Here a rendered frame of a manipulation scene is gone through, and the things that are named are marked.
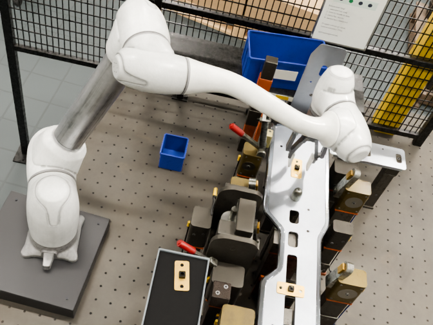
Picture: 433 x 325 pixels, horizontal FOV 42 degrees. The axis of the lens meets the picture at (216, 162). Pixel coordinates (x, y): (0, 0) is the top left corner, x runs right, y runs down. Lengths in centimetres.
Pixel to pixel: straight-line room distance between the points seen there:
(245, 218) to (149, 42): 54
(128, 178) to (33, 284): 56
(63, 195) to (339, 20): 120
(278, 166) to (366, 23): 66
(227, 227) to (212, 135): 87
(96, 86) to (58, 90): 182
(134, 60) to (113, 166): 87
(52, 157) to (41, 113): 153
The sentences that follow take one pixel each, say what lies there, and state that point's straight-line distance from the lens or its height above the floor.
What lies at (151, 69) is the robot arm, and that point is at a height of 151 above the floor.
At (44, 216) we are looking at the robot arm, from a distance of 177.
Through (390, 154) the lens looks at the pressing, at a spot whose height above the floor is 100.
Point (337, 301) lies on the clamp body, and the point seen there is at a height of 93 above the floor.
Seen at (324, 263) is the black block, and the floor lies 77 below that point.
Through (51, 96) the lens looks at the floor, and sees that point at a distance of 345.
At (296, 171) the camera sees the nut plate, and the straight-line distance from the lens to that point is 195.
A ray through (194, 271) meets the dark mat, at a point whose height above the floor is 116.
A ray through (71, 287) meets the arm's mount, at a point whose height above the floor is 76.
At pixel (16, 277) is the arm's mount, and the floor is 76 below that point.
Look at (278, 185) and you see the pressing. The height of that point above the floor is 100.
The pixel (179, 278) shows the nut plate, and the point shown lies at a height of 116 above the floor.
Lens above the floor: 246
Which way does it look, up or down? 50 degrees down
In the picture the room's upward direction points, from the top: 16 degrees clockwise
